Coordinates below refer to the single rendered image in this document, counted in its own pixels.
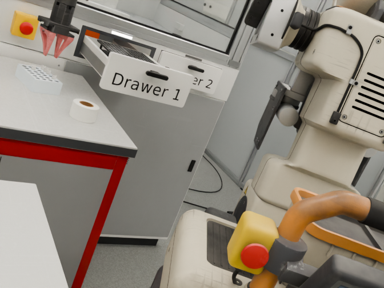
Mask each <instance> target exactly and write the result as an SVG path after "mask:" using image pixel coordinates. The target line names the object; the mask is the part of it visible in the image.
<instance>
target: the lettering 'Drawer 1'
mask: <svg viewBox="0 0 384 288"><path fill-rule="evenodd" d="M117 74H118V75H120V76H121V77H122V80H121V82H120V83H119V84H116V83H114V81H115V78H116V75H117ZM128 81H131V79H129V80H128V79H127V80H126V83H125V85H124V87H126V84H127V82H128ZM122 82H123V75H122V74H119V73H115V75H114V78H113V81H112V84H113V85H120V84H122ZM133 82H137V83H138V84H137V85H136V84H132V85H131V89H133V90H137V89H138V86H139V82H138V81H133ZM143 84H144V83H142V92H143V91H144V90H145V88H146V87H147V93H148V92H149V91H150V89H151V88H152V86H153V85H151V87H150V88H149V90H148V86H149V84H147V85H146V86H145V88H143ZM133 85H136V86H137V87H136V88H135V89H134V88H133ZM156 88H159V90H155V89H156ZM166 90H168V89H164V91H163V93H162V96H163V94H164V92H165V91H166ZM154 91H158V92H161V88H160V87H155V88H154V90H153V94H154V95H159V94H155V93H154ZM176 91H178V92H177V95H176V98H173V99H174V100H177V101H178V99H177V96H178V94H179V91H180V89H176Z"/></svg>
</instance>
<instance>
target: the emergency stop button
mask: <svg viewBox="0 0 384 288"><path fill-rule="evenodd" d="M19 29H20V31H21V33H22V34H24V35H30V34H31V33H32V32H33V26H32V24H31V23H29V22H23V23H21V25H20V27H19Z"/></svg>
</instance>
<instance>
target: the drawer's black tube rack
mask: <svg viewBox="0 0 384 288"><path fill-rule="evenodd" d="M97 41H98V42H99V43H100V44H101V45H100V49H101V50H102V51H103V52H104V53H105V54H106V55H107V56H109V53H110V52H115V53H118V54H122V55H126V56H128V57H132V58H136V59H140V60H142V61H146V62H150V63H153V64H156V63H154V62H153V61H152V60H151V59H149V58H148V57H147V56H145V55H144V54H143V53H141V52H138V51H135V50H132V49H128V48H125V47H122V46H118V45H115V44H112V43H108V42H105V41H102V40H99V39H98V40H97ZM102 47H104V48H105V49H106V50H104V49H102Z"/></svg>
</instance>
